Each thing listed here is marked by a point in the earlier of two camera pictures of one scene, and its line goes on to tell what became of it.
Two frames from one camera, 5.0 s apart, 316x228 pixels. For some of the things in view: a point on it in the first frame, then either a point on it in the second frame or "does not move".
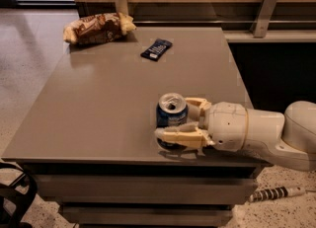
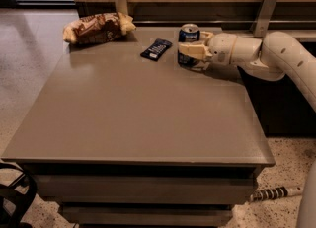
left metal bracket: x=121 y=1 does not move
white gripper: x=227 y=123 to x=221 y=49
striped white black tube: x=281 y=191 does not move
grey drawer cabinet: x=88 y=143 does not move
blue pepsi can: x=171 y=112 to x=189 y=33
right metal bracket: x=264 y=16 does not move
